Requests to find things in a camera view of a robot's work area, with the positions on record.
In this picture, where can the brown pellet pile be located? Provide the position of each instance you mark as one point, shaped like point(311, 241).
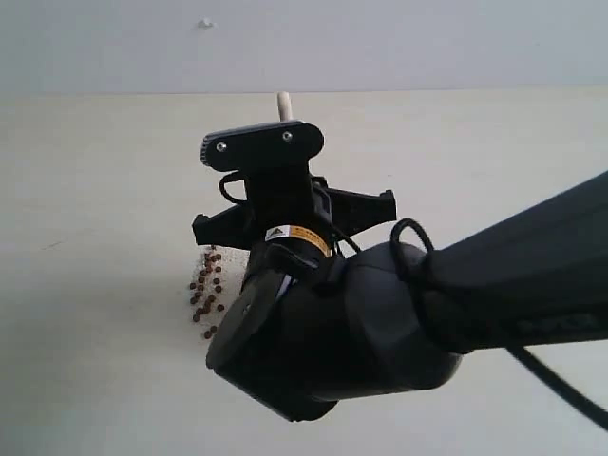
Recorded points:
point(205, 289)

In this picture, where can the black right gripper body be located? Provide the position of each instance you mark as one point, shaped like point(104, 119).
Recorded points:
point(283, 206)

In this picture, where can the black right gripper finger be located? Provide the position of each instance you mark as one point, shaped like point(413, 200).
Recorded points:
point(353, 213)
point(228, 228)

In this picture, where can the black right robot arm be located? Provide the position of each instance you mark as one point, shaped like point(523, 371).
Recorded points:
point(308, 331)

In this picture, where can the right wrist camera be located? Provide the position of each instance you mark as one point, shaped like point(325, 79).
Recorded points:
point(261, 146)

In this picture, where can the white grain pile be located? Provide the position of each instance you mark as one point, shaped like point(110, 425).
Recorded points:
point(235, 261)

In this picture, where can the white handled paint brush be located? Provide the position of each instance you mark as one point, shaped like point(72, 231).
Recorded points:
point(284, 106)

